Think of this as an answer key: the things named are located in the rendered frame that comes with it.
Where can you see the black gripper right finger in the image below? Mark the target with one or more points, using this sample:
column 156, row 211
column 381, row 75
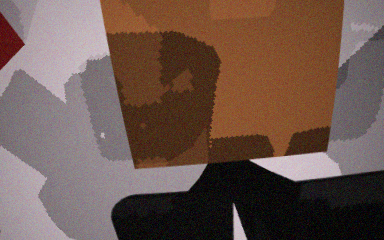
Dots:
column 273, row 207

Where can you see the red square block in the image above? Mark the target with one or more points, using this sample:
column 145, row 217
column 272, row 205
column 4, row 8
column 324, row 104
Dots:
column 10, row 42

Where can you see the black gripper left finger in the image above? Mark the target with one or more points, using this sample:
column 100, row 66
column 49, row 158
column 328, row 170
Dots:
column 204, row 212

